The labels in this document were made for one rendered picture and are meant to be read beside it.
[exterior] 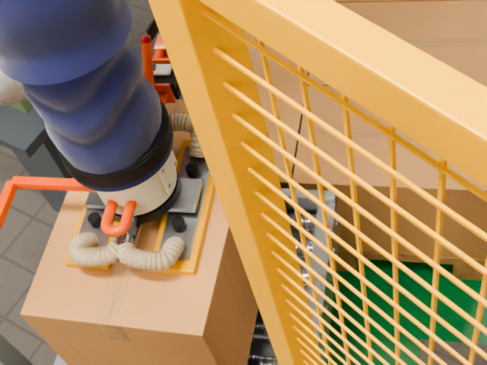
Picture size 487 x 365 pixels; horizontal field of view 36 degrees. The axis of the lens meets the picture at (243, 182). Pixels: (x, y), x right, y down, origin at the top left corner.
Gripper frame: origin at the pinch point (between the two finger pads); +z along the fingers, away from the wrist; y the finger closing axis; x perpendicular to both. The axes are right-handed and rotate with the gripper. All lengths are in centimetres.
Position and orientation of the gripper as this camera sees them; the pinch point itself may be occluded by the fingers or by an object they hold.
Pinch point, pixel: (159, 76)
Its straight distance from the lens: 174.6
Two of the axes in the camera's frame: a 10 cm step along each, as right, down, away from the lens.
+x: -1.7, 8.2, -5.5
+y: 1.8, 5.7, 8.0
